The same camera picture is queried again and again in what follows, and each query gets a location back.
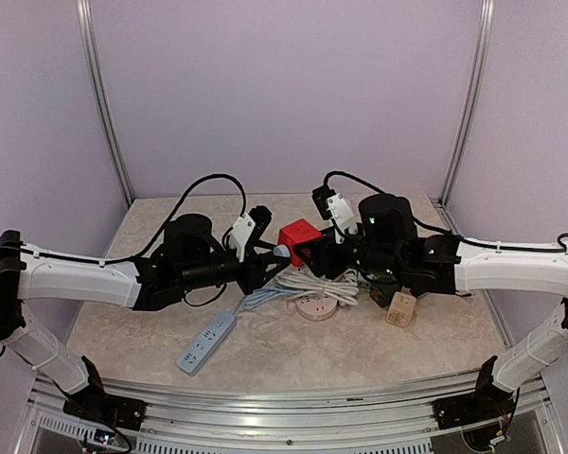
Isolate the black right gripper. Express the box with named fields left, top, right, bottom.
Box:
left=293, top=222, right=403, bottom=280

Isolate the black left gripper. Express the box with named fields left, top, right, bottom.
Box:
left=178, top=241, right=291, bottom=294

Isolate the red cube socket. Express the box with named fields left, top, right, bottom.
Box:
left=277, top=218, right=323, bottom=269

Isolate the light blue cable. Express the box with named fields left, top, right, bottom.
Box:
left=231, top=242, right=293, bottom=317

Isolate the light green plug adapter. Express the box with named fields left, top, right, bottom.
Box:
left=358, top=275, right=374, bottom=288

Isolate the pink round socket hub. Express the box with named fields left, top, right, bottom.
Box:
left=295, top=294, right=338, bottom=322

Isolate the dark green cube adapter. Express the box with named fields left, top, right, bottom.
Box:
left=368, top=282, right=400, bottom=308

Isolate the beige cube adapter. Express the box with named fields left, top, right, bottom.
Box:
left=385, top=291, right=417, bottom=328

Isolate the light blue power strip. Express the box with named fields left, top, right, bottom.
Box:
left=176, top=311, right=237, bottom=376

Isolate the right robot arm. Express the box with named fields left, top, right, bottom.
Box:
left=293, top=189, right=568, bottom=420

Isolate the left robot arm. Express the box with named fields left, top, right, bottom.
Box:
left=0, top=213, right=292, bottom=421

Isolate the white coiled cable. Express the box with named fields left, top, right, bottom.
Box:
left=274, top=269, right=361, bottom=306

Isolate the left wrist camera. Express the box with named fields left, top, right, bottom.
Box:
left=222, top=205, right=272, bottom=263

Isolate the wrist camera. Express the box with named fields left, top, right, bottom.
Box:
left=311, top=184, right=358, bottom=244
left=222, top=205, right=272, bottom=263

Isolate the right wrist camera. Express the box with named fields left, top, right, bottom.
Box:
left=311, top=184, right=358, bottom=244

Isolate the right aluminium frame post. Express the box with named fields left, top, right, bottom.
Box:
left=438, top=0, right=496, bottom=210

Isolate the aluminium frame post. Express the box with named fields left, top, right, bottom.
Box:
left=76, top=0, right=134, bottom=208
left=438, top=0, right=496, bottom=210

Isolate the aluminium front rail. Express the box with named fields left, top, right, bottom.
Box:
left=14, top=373, right=568, bottom=453

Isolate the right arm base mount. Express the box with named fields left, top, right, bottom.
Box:
left=432, top=382, right=515, bottom=429

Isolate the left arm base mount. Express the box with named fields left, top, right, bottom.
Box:
left=62, top=386, right=147, bottom=431

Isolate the left aluminium frame post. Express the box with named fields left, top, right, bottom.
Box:
left=76, top=0, right=134, bottom=208

